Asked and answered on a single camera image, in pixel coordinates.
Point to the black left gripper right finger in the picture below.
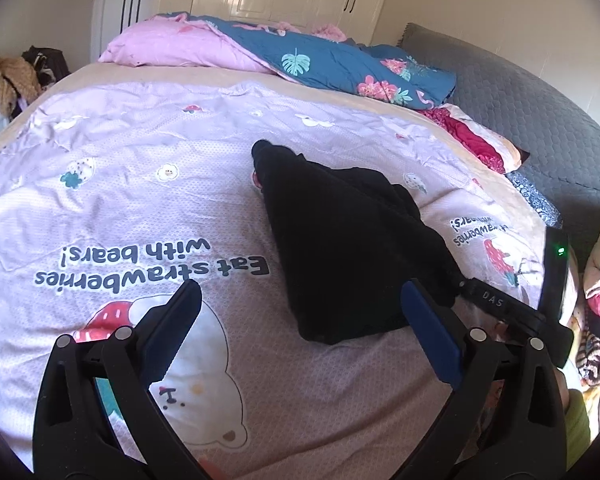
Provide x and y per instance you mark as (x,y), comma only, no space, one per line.
(452,448)

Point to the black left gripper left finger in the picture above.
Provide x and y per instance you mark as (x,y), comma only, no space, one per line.
(72,436)

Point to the black IKISS long-sleeve shirt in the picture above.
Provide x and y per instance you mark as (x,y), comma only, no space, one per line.
(348,240)

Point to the right hand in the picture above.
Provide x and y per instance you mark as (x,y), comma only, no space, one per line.
(517,392)

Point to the left hand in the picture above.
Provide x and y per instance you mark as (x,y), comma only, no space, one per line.
(214,472)

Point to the blue patterned pillow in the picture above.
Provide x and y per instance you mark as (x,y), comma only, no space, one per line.
(546,210)

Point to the grey quilted headboard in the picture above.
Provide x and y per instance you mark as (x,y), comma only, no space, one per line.
(562,140)

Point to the red and cream pillow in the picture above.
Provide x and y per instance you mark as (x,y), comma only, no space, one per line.
(493,150)

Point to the pink strawberry print quilt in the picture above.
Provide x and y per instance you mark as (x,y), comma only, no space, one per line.
(113,195)

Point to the blue floral duvet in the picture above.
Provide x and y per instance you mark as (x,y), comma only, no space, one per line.
(382,73)

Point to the beige bed sheet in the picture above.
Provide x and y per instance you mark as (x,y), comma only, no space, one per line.
(96,74)

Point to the tan fuzzy garment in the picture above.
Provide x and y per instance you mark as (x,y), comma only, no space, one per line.
(18,80)

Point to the black bag on floor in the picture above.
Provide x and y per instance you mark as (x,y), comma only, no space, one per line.
(49,64)

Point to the white door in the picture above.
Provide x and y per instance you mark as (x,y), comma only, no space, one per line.
(111,17)

